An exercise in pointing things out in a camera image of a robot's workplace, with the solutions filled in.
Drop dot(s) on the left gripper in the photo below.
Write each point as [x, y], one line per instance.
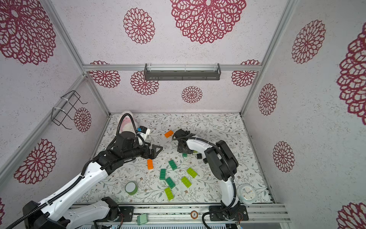
[153, 154]

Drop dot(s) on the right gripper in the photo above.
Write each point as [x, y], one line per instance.
[181, 140]

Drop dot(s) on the orange lego brick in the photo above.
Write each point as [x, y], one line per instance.
[169, 134]
[150, 164]

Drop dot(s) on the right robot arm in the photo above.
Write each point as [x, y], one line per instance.
[223, 164]

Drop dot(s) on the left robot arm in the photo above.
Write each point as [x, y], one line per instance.
[53, 211]

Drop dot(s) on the dark green lego brick left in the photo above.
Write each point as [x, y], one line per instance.
[162, 175]

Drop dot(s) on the dark green lego brick centre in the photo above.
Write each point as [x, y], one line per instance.
[172, 165]

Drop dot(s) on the dark green lego brick lower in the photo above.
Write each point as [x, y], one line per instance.
[170, 183]

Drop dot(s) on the lime lego brick bottom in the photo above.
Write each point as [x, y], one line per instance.
[169, 194]

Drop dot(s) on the white plush bunny pink shirt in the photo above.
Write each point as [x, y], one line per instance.
[125, 123]

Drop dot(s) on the green tape roll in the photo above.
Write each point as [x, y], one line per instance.
[131, 188]

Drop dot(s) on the green connector block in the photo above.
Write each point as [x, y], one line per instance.
[142, 219]

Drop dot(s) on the round orange sticker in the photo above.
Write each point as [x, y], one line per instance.
[194, 214]

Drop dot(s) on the white round clock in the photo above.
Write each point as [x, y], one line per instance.
[247, 194]

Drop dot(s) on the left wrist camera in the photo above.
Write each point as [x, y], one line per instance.
[143, 132]

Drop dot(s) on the black wire basket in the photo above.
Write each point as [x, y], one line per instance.
[59, 114]

